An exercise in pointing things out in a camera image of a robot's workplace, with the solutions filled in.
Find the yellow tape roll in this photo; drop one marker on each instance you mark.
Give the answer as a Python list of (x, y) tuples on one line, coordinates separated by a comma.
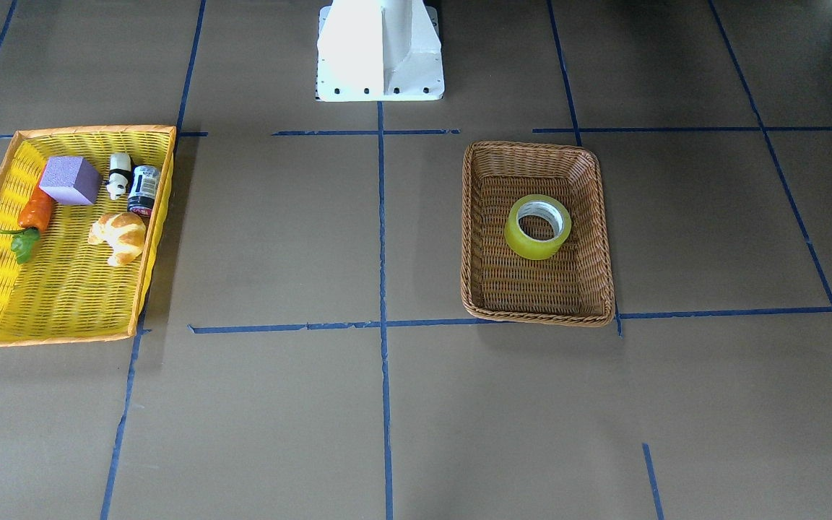
[(549, 209)]

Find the brown wicker basket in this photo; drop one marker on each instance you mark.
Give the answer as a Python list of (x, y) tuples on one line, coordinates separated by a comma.
[(572, 288)]

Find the yellow plastic basket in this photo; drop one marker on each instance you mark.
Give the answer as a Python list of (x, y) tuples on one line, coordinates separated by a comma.
[(67, 292)]

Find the small black can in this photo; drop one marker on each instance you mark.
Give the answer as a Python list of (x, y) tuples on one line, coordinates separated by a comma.
[(143, 190)]

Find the toy croissant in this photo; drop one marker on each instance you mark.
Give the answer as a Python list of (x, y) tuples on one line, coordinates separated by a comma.
[(124, 232)]

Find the panda figurine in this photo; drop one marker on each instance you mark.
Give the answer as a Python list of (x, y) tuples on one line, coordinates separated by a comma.
[(120, 175)]

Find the purple foam cube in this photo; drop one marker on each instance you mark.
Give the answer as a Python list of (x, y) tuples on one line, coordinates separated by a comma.
[(70, 180)]

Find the orange toy carrot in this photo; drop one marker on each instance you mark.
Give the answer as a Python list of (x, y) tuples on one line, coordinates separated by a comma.
[(34, 219)]

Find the white pedestal column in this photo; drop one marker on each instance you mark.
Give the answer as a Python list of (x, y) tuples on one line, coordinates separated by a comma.
[(379, 51)]

